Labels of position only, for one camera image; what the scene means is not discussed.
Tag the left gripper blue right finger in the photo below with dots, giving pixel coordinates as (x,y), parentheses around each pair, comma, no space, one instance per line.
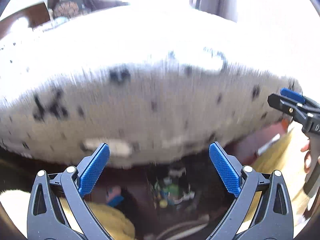
(225,169)

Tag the person's slippered left foot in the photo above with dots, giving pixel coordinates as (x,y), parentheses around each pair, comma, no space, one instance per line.
(113,196)

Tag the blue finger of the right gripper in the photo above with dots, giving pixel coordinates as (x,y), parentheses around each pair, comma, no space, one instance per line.
(283,104)
(292,95)

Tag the black trash bin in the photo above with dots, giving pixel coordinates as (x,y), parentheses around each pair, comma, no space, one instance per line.
(183,191)

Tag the person's right hand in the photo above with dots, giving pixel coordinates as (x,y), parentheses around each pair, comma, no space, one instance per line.
(311,150)

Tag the green toothpaste tube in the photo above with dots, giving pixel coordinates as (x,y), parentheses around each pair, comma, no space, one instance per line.
(173,192)

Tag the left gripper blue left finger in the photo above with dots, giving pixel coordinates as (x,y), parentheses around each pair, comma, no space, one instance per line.
(90,169)

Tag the patterned dark cushion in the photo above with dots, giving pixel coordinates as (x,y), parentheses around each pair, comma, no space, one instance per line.
(70,8)

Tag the grey cat-pattern bed blanket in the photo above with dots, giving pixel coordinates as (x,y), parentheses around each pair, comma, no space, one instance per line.
(154,86)

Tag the yellow small bottle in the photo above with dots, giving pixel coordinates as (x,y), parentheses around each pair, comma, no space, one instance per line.
(163,203)

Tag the dark wooden headboard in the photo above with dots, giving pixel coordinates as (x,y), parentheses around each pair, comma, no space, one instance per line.
(29,17)

